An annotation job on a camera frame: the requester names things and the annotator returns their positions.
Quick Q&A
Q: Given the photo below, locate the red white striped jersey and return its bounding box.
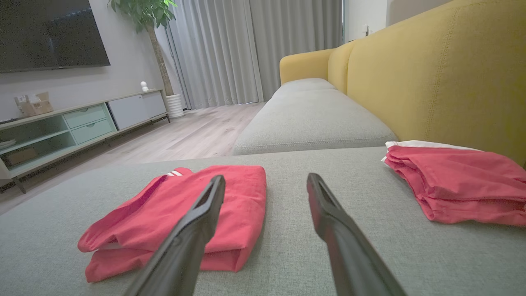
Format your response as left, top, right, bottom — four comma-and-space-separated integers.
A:
77, 165, 268, 283

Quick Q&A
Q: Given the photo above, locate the green indoor tree plant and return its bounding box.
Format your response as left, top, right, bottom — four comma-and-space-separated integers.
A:
108, 0, 178, 97

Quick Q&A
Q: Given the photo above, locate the black flat television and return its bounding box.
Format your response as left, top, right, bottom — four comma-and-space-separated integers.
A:
0, 0, 111, 74

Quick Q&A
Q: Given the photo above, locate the cardboard house shaped box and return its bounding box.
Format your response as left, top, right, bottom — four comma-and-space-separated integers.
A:
14, 91, 54, 118

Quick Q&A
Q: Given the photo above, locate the green wooden tv cabinet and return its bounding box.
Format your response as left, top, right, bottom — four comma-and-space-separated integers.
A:
0, 89, 171, 194

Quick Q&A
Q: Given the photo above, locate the grey pleated curtain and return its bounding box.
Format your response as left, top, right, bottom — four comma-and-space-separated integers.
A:
166, 0, 344, 110

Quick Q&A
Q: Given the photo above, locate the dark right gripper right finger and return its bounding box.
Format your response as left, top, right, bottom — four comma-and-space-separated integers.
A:
306, 173, 408, 296

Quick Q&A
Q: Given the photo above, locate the yellow sofa backrest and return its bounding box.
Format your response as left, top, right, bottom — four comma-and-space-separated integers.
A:
328, 0, 526, 167

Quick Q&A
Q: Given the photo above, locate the red garment with white band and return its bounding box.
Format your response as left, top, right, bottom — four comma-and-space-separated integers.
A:
381, 140, 526, 227

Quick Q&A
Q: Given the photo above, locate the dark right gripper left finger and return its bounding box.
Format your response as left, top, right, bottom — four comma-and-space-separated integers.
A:
123, 175, 226, 296

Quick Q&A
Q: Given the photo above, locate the yellow sofa armrest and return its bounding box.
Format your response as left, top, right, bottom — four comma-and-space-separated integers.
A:
279, 49, 336, 86

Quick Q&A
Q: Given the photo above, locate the small grey sofa seat cushion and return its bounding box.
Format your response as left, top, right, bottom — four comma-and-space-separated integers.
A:
271, 78, 338, 99

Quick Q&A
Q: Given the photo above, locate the white ribbed plant pot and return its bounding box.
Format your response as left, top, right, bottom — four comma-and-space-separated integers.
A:
165, 93, 185, 119

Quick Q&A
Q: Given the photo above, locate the brown box in shelf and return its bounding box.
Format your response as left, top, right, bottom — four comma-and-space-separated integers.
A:
4, 147, 39, 167

